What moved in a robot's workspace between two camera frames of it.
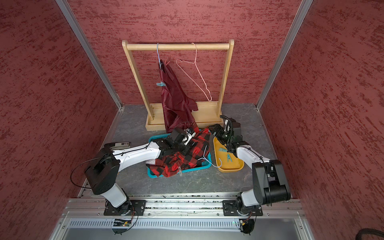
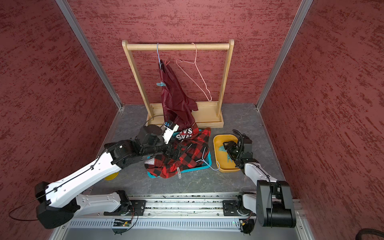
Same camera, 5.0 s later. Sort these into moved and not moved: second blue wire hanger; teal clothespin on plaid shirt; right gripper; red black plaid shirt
Moved: right gripper
Not moved: teal clothespin on plaid shirt; red black plaid shirt; second blue wire hanger
